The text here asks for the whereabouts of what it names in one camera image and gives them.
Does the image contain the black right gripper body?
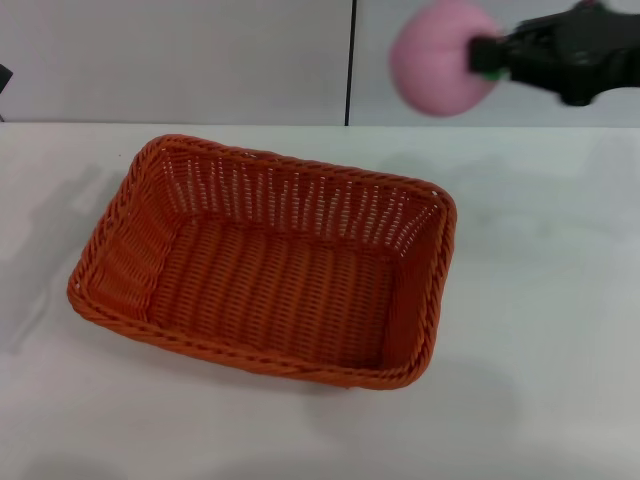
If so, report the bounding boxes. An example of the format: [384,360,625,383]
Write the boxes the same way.
[503,0,640,107]

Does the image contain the pink peach toy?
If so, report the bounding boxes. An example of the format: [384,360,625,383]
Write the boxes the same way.
[389,0,507,119]

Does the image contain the orange woven plastic basket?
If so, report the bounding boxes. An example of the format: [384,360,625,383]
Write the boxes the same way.
[67,133,459,392]

